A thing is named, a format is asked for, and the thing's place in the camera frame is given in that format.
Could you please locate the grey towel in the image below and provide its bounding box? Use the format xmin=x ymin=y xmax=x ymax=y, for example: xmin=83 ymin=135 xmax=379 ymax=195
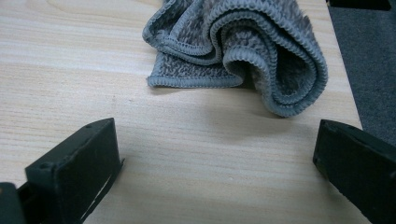
xmin=142 ymin=0 xmax=329 ymax=119

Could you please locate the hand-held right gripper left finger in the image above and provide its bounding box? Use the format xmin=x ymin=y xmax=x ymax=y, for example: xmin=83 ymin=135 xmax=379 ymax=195
xmin=24 ymin=117 xmax=125 ymax=224

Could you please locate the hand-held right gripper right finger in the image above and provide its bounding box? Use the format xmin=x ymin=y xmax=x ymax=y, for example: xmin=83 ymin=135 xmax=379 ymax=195
xmin=312 ymin=119 xmax=396 ymax=224

